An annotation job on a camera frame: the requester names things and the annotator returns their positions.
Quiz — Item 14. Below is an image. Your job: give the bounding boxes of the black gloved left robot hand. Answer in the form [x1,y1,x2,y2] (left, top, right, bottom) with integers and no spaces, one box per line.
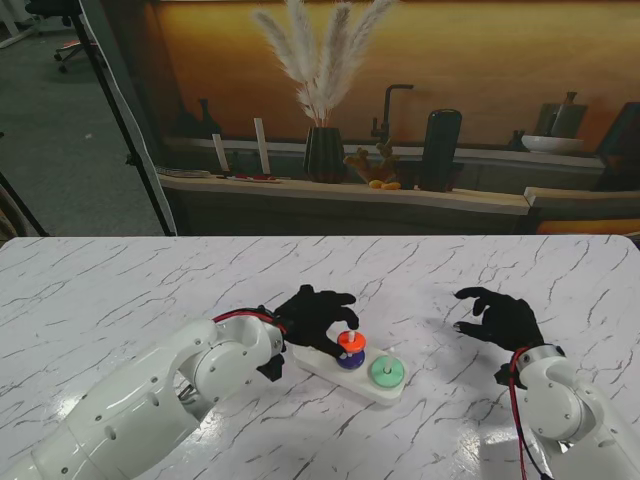
[273,284,360,360]

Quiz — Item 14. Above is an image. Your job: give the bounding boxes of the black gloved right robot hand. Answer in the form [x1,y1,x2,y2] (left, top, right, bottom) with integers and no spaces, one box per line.
[452,287,546,354]

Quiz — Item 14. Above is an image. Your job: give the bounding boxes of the small orange ring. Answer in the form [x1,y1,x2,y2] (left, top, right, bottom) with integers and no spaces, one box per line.
[337,329,369,354]

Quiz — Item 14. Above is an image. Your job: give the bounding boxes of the medium purple ring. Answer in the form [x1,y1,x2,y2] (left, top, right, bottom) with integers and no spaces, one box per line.
[334,349,367,372]

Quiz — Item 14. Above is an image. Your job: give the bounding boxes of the large green ring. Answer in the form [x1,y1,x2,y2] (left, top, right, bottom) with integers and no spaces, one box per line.
[368,355,405,390]

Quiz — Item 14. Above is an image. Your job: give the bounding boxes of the white three-rod Hanoi tower base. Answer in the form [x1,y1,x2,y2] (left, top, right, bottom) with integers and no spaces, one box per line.
[291,342,409,406]

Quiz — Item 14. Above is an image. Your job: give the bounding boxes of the printed kitchen scene backdrop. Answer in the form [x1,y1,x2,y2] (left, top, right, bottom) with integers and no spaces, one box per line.
[82,0,640,236]

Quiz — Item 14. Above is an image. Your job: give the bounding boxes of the black office chair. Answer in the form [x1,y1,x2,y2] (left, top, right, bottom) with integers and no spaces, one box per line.
[24,0,99,74]

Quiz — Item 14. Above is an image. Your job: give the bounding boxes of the white desk leg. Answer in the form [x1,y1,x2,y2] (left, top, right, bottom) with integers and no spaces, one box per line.
[0,0,44,50]

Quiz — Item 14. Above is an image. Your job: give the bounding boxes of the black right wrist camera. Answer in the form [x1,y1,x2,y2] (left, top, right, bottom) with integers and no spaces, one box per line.
[494,364,521,387]

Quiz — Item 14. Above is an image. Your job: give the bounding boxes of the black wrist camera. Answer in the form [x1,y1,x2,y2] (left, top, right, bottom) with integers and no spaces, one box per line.
[494,364,521,387]
[255,353,286,384]

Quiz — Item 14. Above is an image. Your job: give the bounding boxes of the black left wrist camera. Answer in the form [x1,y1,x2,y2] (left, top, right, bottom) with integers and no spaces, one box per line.
[255,353,286,384]

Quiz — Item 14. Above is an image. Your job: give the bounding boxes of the red left arm cable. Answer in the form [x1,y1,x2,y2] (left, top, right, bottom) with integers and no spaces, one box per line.
[210,308,289,335]

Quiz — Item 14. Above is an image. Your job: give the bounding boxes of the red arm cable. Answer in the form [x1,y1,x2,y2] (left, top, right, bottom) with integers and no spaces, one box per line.
[210,308,289,335]
[508,347,554,480]

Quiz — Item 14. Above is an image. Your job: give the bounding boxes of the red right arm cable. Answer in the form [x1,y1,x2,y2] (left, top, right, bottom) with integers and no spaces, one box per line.
[508,347,554,480]

